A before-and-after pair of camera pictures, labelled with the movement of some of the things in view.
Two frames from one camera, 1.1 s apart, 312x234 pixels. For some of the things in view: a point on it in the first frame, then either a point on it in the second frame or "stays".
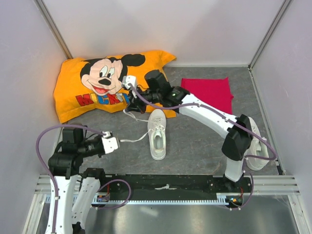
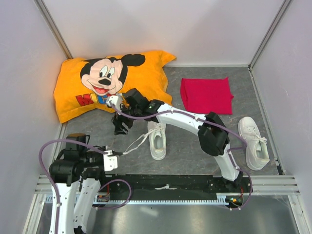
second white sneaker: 258,158 stays
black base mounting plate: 171,187 stays
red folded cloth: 215,91 stays
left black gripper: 99,137 → 118,153
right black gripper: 134,105 → 119,118
